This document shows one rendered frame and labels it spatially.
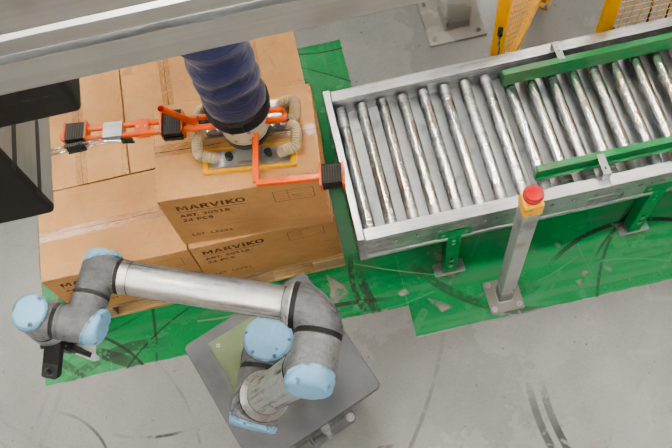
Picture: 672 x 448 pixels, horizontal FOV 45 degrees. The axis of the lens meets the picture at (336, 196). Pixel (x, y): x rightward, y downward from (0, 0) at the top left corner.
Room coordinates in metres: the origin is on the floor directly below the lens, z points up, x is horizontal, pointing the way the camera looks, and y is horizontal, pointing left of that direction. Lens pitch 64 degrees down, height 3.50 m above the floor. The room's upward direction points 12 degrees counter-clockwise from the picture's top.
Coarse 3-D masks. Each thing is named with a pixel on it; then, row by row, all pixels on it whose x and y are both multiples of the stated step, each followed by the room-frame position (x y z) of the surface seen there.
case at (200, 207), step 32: (160, 160) 1.54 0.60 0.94; (192, 160) 1.51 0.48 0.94; (320, 160) 1.41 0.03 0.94; (160, 192) 1.41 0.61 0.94; (192, 192) 1.38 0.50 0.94; (224, 192) 1.36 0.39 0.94; (256, 192) 1.35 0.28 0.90; (288, 192) 1.35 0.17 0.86; (320, 192) 1.34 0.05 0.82; (192, 224) 1.37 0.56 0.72; (224, 224) 1.36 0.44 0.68; (256, 224) 1.35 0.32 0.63; (288, 224) 1.35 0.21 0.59
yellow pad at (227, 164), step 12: (264, 144) 1.50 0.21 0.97; (276, 144) 1.49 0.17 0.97; (228, 156) 1.47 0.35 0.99; (264, 156) 1.45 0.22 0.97; (276, 156) 1.44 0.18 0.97; (288, 156) 1.43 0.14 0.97; (204, 168) 1.46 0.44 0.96; (216, 168) 1.45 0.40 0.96; (228, 168) 1.44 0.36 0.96; (240, 168) 1.43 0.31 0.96; (264, 168) 1.41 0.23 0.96; (276, 168) 1.40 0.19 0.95
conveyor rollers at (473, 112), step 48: (576, 96) 1.68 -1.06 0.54; (624, 96) 1.63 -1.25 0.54; (432, 144) 1.60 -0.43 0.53; (480, 144) 1.55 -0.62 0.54; (528, 144) 1.50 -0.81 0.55; (576, 144) 1.46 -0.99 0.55; (624, 144) 1.41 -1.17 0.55; (384, 192) 1.42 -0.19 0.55; (432, 192) 1.38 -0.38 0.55; (480, 192) 1.34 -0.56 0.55
